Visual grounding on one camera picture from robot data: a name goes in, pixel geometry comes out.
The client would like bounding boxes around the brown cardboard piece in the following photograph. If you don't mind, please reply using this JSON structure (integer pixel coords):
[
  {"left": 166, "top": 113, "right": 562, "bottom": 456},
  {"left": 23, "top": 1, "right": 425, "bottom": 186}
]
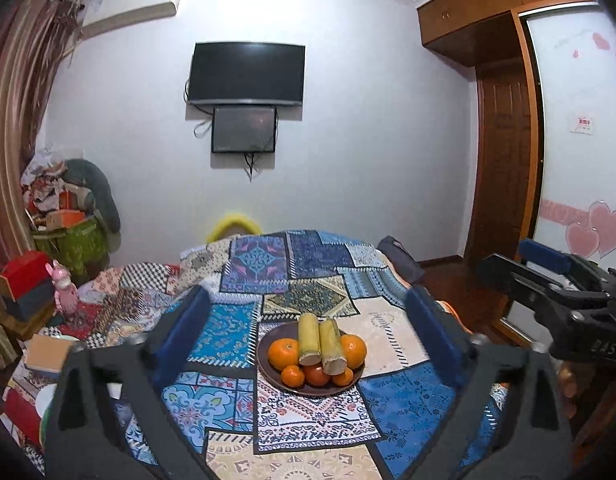
[{"left": 25, "top": 334, "right": 81, "bottom": 373}]

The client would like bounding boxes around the brown round plate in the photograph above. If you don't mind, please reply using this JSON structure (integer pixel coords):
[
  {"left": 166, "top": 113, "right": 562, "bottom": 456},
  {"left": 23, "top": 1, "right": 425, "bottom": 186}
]
[{"left": 256, "top": 321, "right": 366, "bottom": 395}]

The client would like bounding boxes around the pink toy figure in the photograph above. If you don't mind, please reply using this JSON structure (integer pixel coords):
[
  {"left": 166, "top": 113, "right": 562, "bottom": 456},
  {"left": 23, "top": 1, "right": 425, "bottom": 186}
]
[{"left": 45, "top": 260, "right": 79, "bottom": 316}]

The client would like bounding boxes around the orange with sticker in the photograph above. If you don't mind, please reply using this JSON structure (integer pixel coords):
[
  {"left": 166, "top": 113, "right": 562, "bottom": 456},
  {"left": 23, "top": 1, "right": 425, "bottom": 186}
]
[{"left": 267, "top": 338, "right": 301, "bottom": 371}]

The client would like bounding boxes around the striped brown curtain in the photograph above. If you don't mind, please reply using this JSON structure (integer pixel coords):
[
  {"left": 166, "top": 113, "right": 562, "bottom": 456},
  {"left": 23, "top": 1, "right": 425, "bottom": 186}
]
[{"left": 0, "top": 0, "right": 81, "bottom": 341}]

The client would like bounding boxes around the large red tomato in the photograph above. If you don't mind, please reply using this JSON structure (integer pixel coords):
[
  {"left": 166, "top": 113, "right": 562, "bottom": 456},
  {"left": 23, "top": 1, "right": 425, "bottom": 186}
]
[{"left": 304, "top": 362, "right": 331, "bottom": 387}]

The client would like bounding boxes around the yellow sugarcane piece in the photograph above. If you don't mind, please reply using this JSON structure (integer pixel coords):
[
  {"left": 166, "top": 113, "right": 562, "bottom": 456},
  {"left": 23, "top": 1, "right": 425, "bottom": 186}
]
[
  {"left": 297, "top": 313, "right": 323, "bottom": 366},
  {"left": 319, "top": 318, "right": 348, "bottom": 376}
]

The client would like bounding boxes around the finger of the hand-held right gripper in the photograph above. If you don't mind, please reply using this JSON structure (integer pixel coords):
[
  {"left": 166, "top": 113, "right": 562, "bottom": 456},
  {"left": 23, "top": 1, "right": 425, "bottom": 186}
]
[
  {"left": 518, "top": 239, "right": 614, "bottom": 291},
  {"left": 476, "top": 254, "right": 611, "bottom": 313}
]

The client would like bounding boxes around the green patterned box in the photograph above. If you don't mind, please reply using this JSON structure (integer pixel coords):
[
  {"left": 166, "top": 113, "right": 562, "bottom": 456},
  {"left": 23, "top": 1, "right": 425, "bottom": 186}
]
[{"left": 33, "top": 215, "right": 111, "bottom": 283}]

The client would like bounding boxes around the dark grey box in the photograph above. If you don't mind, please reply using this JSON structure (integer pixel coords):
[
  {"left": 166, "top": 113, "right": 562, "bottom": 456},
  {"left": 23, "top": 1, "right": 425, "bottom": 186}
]
[{"left": 3, "top": 280, "right": 56, "bottom": 322}]

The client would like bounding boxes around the white round object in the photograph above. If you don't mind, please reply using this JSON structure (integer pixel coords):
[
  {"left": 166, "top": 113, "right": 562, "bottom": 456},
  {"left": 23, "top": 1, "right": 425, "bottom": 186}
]
[{"left": 35, "top": 382, "right": 56, "bottom": 418}]

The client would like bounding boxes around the patchwork printed blanket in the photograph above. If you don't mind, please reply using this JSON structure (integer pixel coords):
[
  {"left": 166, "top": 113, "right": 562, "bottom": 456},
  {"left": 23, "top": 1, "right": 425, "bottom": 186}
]
[{"left": 3, "top": 230, "right": 514, "bottom": 480}]

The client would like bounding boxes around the red box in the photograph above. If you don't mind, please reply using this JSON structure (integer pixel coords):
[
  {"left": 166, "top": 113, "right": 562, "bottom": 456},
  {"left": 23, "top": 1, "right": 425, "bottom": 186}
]
[{"left": 0, "top": 251, "right": 54, "bottom": 291}]

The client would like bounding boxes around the large orange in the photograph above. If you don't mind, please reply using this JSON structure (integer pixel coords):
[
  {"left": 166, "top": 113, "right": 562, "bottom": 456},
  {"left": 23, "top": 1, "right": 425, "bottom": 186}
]
[{"left": 340, "top": 333, "right": 368, "bottom": 370}]

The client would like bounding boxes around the person's right hand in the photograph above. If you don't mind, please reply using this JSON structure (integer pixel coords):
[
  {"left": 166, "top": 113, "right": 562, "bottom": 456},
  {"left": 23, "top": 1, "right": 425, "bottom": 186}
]
[{"left": 558, "top": 360, "right": 581, "bottom": 421}]

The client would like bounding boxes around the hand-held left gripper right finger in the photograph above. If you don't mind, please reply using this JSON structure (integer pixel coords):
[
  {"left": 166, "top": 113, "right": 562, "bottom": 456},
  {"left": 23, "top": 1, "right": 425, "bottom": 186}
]
[{"left": 405, "top": 285, "right": 574, "bottom": 480}]

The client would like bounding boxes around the black wall television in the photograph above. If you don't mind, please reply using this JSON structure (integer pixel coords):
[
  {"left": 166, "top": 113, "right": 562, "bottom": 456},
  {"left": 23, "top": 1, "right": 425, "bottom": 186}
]
[{"left": 188, "top": 41, "right": 306, "bottom": 107}]

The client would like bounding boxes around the white heart-patterned wardrobe door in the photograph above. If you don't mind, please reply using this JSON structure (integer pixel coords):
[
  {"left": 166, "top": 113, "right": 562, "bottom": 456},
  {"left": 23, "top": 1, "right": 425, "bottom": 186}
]
[{"left": 503, "top": 2, "right": 616, "bottom": 346}]

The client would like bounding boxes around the wooden bedside stand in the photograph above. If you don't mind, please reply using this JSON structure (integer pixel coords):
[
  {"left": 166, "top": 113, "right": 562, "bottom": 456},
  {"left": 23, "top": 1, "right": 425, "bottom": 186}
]
[{"left": 0, "top": 305, "right": 59, "bottom": 346}]

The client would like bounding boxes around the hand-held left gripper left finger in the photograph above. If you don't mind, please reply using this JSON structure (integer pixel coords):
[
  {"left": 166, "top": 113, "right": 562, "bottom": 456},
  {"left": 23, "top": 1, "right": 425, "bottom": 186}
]
[{"left": 43, "top": 285, "right": 219, "bottom": 480}]

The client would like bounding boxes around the grey plush cushion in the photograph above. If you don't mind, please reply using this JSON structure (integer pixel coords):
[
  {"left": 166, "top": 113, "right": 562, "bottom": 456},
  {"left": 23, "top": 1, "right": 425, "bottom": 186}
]
[{"left": 63, "top": 159, "right": 121, "bottom": 233}]

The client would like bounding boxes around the white air conditioner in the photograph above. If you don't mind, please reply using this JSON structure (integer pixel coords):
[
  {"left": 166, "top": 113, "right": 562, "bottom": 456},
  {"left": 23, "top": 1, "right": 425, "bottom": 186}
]
[{"left": 80, "top": 0, "right": 184, "bottom": 41}]

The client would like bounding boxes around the pile of papers and boxes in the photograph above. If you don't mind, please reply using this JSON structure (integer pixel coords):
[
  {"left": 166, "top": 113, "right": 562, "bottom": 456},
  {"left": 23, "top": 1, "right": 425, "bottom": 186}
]
[{"left": 20, "top": 147, "right": 96, "bottom": 233}]

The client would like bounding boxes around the small black wall monitor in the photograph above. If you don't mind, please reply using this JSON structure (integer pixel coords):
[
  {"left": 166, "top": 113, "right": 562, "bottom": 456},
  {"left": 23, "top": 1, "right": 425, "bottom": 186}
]
[{"left": 211, "top": 106, "right": 278, "bottom": 154}]

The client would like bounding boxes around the brown wooden door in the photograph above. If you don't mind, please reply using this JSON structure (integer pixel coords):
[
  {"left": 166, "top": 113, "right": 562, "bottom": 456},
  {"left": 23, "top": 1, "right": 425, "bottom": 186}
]
[{"left": 463, "top": 57, "right": 534, "bottom": 268}]

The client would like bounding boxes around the small mandarin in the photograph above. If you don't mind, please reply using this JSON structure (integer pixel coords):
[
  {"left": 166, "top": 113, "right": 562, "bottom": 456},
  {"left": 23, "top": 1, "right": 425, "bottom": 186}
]
[{"left": 280, "top": 364, "right": 306, "bottom": 388}]

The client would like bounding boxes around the wooden overhead cabinet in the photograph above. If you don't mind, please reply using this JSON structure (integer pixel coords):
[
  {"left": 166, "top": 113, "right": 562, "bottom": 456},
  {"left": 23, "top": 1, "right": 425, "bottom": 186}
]
[{"left": 417, "top": 0, "right": 596, "bottom": 67}]

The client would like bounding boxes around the yellow cushion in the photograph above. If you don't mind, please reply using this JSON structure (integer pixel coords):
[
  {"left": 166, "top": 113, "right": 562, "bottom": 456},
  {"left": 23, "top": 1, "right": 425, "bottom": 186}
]
[{"left": 206, "top": 211, "right": 263, "bottom": 242}]

